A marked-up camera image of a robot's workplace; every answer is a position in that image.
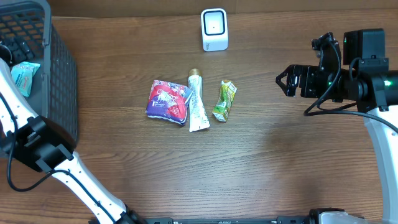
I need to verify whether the teal wet wipes pack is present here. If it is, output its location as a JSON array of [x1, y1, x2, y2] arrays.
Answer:
[[11, 62, 40, 97]]

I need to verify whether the white barcode scanner box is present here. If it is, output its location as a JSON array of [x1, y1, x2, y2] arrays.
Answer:
[[200, 8, 229, 52]]

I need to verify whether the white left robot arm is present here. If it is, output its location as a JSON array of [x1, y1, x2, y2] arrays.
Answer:
[[1, 45, 145, 223]]

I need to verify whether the green juice carton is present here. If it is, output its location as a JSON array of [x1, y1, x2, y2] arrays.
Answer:
[[212, 80, 237, 122]]

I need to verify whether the white tube gold cap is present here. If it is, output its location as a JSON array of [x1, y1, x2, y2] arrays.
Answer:
[[188, 68, 210, 133]]

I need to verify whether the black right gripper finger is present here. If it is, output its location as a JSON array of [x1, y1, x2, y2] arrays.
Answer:
[[276, 64, 295, 79], [275, 76, 295, 96]]

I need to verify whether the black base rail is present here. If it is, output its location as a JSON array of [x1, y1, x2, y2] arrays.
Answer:
[[88, 207, 366, 224]]

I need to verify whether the red purple pad pack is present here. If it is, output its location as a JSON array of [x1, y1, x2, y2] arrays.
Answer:
[[146, 80, 192, 126]]

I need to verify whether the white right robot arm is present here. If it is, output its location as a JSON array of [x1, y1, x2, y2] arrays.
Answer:
[[275, 29, 397, 223]]

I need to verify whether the grey plastic mesh basket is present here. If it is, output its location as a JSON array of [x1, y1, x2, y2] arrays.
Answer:
[[1, 0, 79, 141]]

